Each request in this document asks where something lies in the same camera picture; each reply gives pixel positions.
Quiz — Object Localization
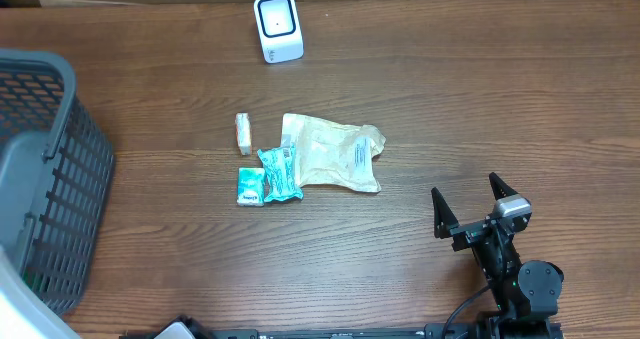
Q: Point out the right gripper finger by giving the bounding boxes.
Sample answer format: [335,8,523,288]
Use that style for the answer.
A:
[489,172,518,200]
[431,187,459,239]

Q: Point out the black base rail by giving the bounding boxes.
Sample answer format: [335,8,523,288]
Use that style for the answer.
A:
[119,314,481,339]

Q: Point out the teal crinkled wrapper packet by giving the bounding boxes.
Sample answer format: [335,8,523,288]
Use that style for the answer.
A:
[257,146,304,203]

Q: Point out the teal tissue pack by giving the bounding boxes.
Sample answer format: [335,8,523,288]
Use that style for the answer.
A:
[237,167,265,207]

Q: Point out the white barcode scanner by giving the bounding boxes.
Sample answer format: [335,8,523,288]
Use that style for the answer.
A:
[253,0,304,64]

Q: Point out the grey plastic shopping basket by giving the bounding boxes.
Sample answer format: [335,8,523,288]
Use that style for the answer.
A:
[1,49,115,315]

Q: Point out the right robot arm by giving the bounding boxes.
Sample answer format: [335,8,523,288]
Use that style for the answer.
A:
[424,172,564,339]

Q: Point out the orange tissue pack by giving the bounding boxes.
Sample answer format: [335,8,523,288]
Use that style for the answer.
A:
[235,112,252,156]

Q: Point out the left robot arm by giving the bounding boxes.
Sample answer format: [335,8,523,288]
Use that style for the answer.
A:
[1,249,80,339]

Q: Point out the beige snack pouch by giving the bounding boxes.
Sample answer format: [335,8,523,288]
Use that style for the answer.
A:
[281,113,386,193]

